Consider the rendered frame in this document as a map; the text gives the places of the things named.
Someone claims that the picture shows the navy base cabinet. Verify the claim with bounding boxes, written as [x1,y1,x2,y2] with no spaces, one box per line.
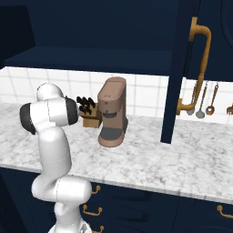
[0,166,58,233]

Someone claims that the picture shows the brown coffee machine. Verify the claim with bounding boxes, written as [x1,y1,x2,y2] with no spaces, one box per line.
[96,76,129,148]

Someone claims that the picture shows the wooden knife block black knives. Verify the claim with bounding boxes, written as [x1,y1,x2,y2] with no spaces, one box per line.
[76,96,103,128]

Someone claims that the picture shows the navy drawer front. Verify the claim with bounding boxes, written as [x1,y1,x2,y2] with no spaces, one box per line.
[85,219,176,233]
[177,196,233,233]
[79,198,178,231]
[89,180,180,213]

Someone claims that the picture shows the grey hanging ladle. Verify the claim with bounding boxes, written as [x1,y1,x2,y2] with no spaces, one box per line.
[195,81,209,119]

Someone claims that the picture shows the brown hanging wooden spoon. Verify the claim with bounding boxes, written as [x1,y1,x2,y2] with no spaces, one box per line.
[205,82,220,117]

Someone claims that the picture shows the navy open wall cabinet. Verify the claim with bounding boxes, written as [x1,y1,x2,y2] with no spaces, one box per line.
[0,0,183,77]

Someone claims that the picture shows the navy cabinet door brass handle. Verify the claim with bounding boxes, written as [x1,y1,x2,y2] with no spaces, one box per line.
[160,0,202,145]

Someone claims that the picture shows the brass drawer handle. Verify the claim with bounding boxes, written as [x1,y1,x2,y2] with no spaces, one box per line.
[86,223,106,233]
[90,184,102,196]
[82,203,104,218]
[216,204,233,219]

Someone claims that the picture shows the navy closed wall cabinet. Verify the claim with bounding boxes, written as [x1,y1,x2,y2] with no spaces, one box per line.
[183,0,233,83]

